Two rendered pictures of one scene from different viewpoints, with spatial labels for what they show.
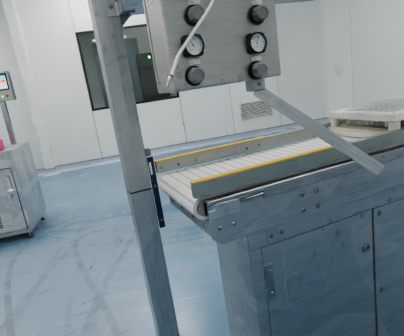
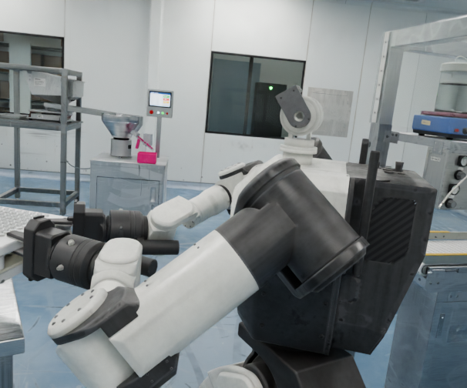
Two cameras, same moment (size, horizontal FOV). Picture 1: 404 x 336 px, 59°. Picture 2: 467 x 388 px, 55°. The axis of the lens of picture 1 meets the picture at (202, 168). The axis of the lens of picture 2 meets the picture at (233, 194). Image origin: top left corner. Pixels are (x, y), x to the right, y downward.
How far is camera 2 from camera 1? 110 cm
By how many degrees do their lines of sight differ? 4
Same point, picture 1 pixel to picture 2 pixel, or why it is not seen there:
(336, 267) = not seen: outside the picture
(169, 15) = (448, 173)
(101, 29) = (377, 148)
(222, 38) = not seen: outside the picture
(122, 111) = not seen: hidden behind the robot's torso
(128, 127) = not seen: hidden behind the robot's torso
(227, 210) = (437, 274)
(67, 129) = (174, 145)
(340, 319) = not seen: outside the picture
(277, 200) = (464, 276)
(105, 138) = (209, 163)
